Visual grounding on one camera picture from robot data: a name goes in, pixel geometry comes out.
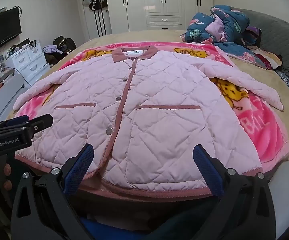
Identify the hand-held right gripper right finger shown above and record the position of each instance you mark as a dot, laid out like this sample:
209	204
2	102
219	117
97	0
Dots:
207	170

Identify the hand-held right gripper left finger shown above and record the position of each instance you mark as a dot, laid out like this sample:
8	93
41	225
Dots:
80	165

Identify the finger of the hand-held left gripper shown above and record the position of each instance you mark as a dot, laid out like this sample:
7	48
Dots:
19	120
40	122

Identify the pink quilted jacket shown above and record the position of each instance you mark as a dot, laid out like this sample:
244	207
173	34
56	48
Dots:
159	105

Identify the dark clothes pile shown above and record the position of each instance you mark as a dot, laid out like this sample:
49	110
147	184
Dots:
55	57

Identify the person's left hand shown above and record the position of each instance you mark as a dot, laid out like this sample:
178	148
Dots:
7	170

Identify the white drawer cabinet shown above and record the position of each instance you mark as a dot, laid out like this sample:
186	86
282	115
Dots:
27	62

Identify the pink printed blanket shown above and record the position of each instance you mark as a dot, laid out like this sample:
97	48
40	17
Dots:
257	125

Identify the purple garment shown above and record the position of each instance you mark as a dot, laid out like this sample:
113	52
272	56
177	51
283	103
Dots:
50	48

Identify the black hanger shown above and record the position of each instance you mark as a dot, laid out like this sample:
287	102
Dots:
32	43

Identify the white rounded object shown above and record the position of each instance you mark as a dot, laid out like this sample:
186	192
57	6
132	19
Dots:
287	185

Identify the dark brown backpack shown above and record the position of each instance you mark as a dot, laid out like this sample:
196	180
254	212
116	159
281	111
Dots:
64	43

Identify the white door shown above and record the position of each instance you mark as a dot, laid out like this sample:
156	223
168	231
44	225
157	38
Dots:
84	22

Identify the bed with beige cover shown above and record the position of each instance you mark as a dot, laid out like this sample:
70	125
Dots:
159	36

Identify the blue floral quilt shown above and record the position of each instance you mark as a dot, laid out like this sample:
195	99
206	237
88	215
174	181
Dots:
202	27

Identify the grey padded headboard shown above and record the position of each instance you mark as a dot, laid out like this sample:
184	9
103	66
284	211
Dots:
279	37

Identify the white wardrobe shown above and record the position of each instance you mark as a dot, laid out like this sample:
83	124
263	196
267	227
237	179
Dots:
154	0

